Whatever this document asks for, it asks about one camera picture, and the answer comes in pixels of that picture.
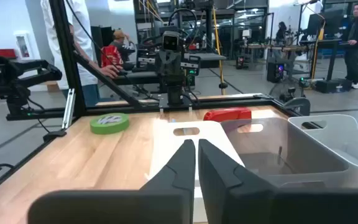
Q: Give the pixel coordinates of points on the white plastic bin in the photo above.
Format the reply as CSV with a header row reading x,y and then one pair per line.
x,y
166,149

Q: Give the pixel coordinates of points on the gray curved bracket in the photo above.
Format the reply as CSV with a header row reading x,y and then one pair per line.
x,y
298,107

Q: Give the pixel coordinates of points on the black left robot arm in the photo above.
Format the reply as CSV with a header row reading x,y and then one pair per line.
x,y
175,96

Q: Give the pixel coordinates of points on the red clip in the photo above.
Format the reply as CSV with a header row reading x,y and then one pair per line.
x,y
228,114

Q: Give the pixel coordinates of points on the black frame clamp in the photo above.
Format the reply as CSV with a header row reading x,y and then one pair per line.
x,y
54,134

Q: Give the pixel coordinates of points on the black equipment on stand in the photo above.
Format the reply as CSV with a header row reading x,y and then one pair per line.
x,y
11,74

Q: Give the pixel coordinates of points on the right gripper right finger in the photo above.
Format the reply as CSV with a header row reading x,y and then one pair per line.
x,y
244,202

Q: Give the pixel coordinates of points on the light gray plastic bin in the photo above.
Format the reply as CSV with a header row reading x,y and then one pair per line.
x,y
337,137

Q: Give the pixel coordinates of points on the dark gray plastic bin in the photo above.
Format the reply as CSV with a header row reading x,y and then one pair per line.
x,y
291,146

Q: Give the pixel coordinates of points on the black desk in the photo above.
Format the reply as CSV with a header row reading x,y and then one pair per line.
x,y
141,77

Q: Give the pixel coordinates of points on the black aluminium table frame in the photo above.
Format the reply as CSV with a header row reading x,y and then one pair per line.
x,y
68,62

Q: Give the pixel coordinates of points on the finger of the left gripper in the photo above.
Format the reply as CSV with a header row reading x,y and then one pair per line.
x,y
166,70
175,70

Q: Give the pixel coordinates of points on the black monitor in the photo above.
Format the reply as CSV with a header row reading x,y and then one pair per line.
x,y
325,23

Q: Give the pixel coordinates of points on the white wall cabinet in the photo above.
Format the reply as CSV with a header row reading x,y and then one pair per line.
x,y
23,46

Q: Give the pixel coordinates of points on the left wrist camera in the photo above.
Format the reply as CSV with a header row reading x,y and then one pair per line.
x,y
170,41

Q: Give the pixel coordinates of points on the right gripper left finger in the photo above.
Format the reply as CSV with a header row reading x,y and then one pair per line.
x,y
166,205

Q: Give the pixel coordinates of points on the black computer tower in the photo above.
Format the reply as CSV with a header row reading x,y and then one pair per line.
x,y
275,72

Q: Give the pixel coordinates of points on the black round knob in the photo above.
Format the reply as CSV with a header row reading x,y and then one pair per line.
x,y
223,85

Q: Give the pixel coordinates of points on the silver metal bracket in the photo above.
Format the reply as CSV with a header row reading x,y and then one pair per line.
x,y
68,109

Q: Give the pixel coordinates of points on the red bag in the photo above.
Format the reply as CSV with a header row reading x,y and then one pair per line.
x,y
110,56

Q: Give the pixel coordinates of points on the green masking tape roll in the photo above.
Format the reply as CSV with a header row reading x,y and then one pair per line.
x,y
97,127

